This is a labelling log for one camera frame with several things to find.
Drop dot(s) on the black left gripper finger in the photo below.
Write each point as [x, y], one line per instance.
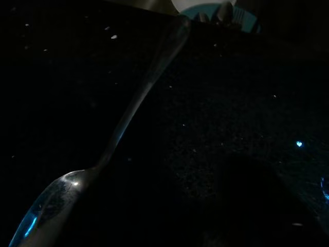
[252, 200]

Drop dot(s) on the silver metal spoon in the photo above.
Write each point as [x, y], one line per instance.
[224, 10]
[66, 195]

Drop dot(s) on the silver metal fork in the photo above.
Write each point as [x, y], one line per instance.
[238, 15]

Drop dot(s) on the teal plate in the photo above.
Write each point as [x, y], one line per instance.
[190, 12]

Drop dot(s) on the white ceramic bowl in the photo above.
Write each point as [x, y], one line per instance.
[185, 3]

